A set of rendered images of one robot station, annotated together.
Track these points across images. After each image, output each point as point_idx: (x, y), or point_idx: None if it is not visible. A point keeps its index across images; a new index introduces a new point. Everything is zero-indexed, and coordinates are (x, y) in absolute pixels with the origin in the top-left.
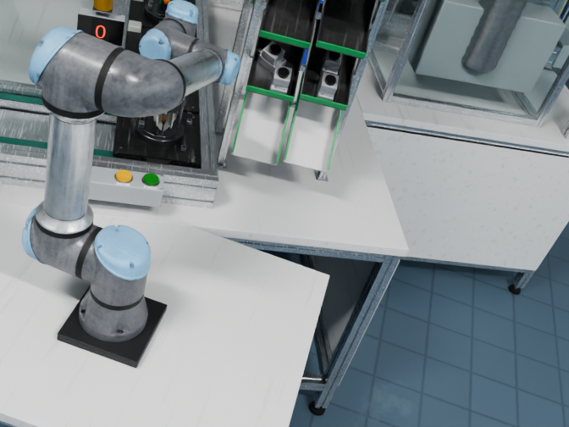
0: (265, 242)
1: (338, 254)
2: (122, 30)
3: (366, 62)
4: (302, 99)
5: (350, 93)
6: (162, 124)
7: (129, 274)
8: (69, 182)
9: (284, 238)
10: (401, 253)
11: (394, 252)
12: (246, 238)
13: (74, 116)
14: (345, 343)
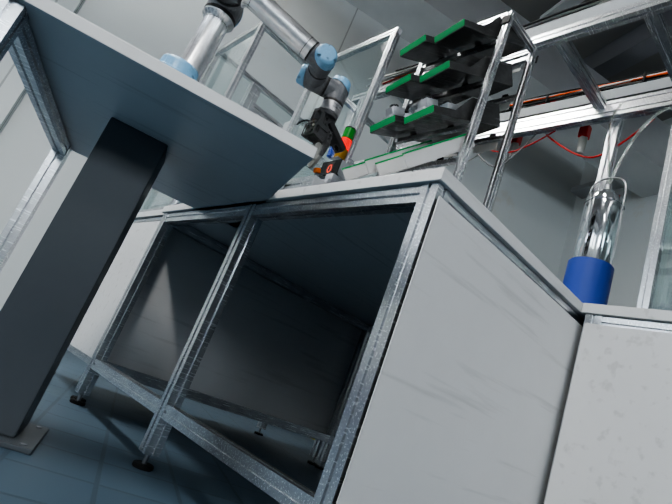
0: (315, 201)
1: (371, 201)
2: (339, 164)
3: (479, 107)
4: (406, 123)
5: (466, 137)
6: (310, 162)
7: (163, 59)
8: (188, 45)
9: (326, 186)
10: (435, 175)
11: (427, 175)
12: (301, 194)
13: (205, 5)
14: (357, 374)
